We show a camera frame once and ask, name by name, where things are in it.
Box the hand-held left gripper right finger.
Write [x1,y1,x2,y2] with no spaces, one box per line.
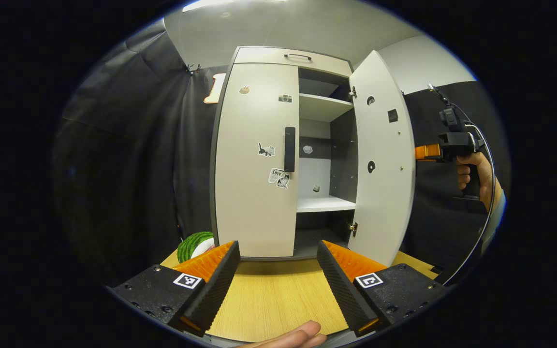
[316,240,451,338]

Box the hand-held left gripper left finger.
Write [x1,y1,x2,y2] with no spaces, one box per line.
[107,241,241,338]

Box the beige shoe cabinet door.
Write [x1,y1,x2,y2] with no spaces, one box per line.
[348,50,416,267]
[215,63,300,259]

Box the beige double-door shoe cabinet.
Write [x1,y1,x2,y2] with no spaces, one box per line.
[210,46,417,267]

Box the black backdrop cloth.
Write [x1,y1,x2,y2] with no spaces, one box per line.
[54,19,506,286]

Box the ceiling light panel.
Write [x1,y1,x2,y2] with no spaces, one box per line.
[182,0,289,13]

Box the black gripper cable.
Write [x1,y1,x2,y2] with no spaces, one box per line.
[436,123,498,287]

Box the black left door handle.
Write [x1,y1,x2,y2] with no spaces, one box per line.
[284,127,296,173]

